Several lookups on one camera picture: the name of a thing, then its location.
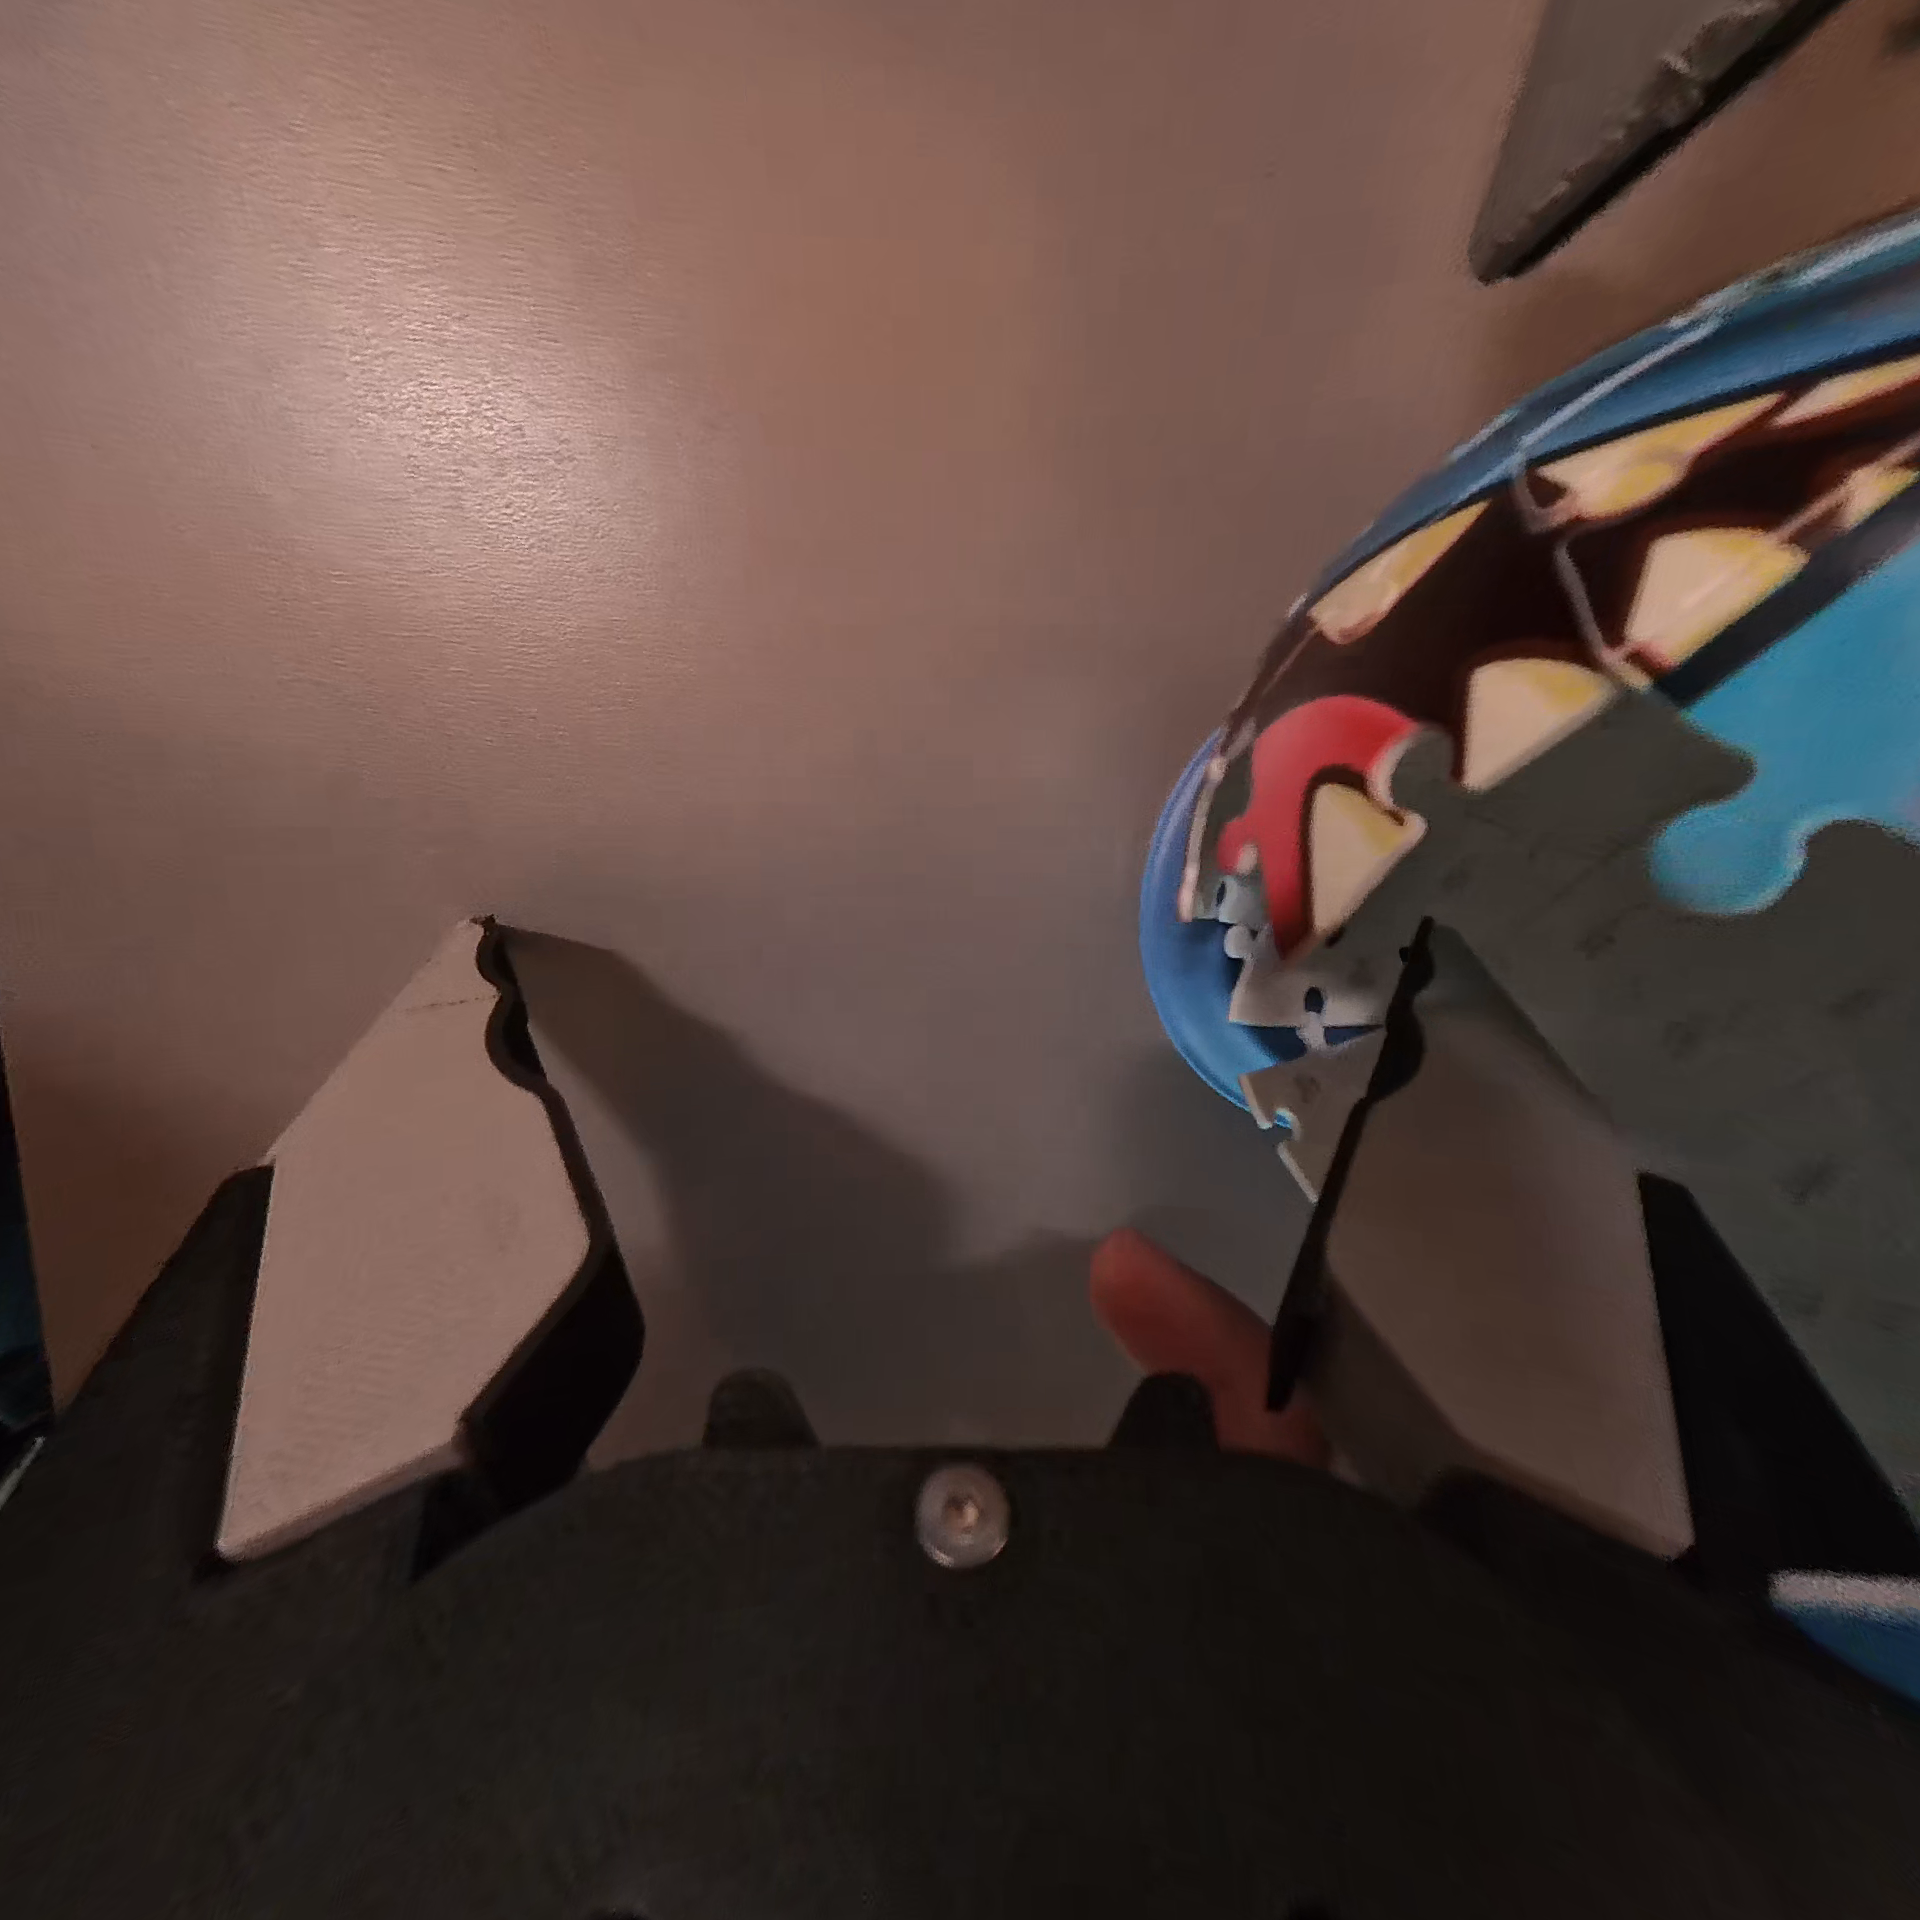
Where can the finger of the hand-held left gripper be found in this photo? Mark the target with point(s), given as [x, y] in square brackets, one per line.
[1606, 106]

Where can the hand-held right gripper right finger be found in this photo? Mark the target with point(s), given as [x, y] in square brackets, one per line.
[1499, 1275]

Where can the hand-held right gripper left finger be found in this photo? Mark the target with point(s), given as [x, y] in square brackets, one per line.
[406, 1243]

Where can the blue puzzle ball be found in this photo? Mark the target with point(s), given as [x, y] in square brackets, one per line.
[1723, 780]

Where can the person's right hand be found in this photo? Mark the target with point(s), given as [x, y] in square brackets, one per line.
[1184, 1336]

